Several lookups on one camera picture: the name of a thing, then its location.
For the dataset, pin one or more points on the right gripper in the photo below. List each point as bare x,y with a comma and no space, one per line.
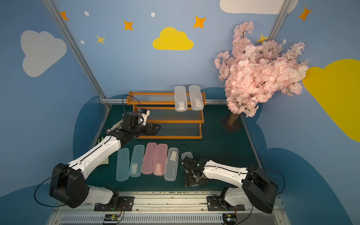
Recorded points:
192,177

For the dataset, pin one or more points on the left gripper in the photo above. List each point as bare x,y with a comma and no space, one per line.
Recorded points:
146,129

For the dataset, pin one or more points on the clear pencil case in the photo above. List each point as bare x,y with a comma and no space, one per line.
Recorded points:
196,98
180,99
186,159
172,165

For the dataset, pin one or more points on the pink pencil case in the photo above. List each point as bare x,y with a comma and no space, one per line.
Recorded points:
160,159
149,158

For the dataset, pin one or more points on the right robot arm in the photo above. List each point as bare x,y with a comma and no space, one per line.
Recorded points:
253,182

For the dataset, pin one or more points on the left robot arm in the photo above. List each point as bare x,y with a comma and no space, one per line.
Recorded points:
68,182

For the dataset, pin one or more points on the orange three-tier shelf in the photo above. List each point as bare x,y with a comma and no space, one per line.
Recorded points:
174,125

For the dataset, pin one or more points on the right blue pencil case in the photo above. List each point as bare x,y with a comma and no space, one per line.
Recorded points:
136,161

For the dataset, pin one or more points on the blue pencil case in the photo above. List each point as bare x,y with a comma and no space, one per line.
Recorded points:
122,168
136,161

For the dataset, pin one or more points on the left blue pencil case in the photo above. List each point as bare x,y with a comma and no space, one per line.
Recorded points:
122,168

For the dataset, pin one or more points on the white cotton work glove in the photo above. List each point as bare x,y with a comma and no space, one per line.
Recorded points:
117,125

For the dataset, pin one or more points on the right circuit board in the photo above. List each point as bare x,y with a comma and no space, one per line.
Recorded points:
229,219

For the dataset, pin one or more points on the circuit board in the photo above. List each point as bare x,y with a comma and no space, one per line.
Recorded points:
229,219
112,218

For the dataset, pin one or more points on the green black work glove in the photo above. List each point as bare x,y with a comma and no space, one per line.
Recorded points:
106,160

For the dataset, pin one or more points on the left circuit board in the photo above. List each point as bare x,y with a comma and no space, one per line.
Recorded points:
112,218

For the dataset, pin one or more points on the pink cherry blossom tree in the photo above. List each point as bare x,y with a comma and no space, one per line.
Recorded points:
253,74

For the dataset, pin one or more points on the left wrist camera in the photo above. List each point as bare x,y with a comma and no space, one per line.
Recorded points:
144,114

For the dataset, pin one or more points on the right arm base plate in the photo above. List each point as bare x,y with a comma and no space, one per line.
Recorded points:
216,203

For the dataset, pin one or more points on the aluminium front rail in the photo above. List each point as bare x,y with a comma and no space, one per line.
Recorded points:
169,208

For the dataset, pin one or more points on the aluminium rail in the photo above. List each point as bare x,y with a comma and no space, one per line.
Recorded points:
169,208
119,101

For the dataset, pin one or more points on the aluminium back rail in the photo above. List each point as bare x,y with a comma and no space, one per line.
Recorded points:
119,101

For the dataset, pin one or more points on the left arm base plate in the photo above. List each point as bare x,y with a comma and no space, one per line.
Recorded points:
121,203

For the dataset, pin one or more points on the aluminium frame post left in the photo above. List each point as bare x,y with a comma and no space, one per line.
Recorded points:
61,23

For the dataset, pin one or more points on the aluminium frame post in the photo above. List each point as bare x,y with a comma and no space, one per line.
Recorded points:
61,23
279,20

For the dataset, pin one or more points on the aluminium frame post right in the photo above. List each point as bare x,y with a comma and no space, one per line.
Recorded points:
279,20

